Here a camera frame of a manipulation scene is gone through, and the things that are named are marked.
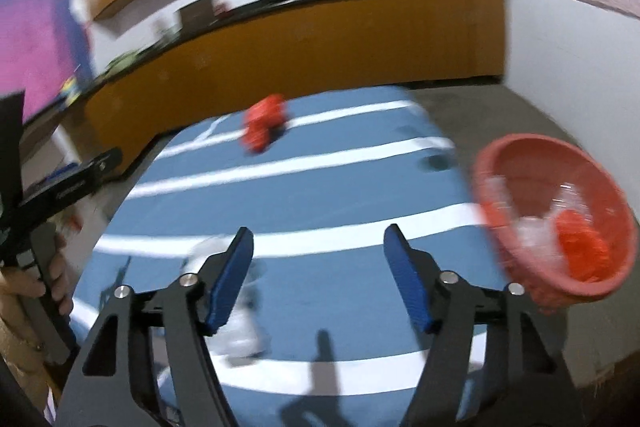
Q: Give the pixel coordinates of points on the person's left hand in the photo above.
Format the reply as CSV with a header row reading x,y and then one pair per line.
x,y
62,277

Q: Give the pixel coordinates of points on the red plastic basin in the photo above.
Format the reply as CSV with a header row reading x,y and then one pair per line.
x,y
525,157

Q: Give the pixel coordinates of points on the red plastic bag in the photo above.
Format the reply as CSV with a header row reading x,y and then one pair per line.
x,y
262,122
580,247

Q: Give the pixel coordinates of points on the small red bottle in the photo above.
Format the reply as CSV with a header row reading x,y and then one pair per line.
x,y
221,6

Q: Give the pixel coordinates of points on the green leafy vegetables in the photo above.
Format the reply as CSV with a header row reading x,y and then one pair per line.
x,y
126,63

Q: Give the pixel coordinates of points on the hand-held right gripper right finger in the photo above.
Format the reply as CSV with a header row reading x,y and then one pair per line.
x,y
410,282

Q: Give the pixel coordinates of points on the blue white-striped table cloth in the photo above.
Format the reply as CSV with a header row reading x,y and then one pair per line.
x,y
325,187

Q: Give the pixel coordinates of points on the purple hanging cloth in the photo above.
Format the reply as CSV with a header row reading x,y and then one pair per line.
x,y
35,47

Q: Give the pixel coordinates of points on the orange lower kitchen cabinets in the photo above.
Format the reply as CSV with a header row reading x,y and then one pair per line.
x,y
325,47

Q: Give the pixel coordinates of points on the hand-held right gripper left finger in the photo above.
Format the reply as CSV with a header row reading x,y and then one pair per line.
x,y
227,282

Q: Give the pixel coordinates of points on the person's left forearm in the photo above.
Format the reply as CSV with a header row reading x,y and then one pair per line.
x,y
20,362

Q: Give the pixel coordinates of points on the dark flat board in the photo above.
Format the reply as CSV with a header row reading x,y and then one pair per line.
x,y
196,13

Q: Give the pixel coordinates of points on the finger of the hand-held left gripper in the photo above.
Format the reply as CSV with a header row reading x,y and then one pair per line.
x,y
11,147
70,187

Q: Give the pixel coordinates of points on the clear bubble wrap bag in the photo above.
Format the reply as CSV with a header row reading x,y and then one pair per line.
x,y
532,232

